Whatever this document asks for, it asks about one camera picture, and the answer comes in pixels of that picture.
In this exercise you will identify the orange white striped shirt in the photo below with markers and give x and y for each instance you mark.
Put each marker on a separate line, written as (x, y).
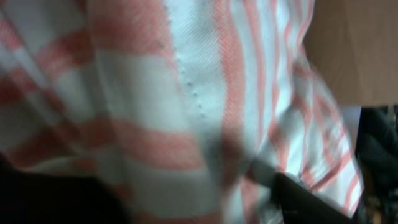
(184, 110)

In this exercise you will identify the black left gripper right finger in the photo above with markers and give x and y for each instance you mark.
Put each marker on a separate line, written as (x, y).
(300, 206)

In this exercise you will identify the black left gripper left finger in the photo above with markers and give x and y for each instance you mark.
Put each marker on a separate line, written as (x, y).
(37, 198)

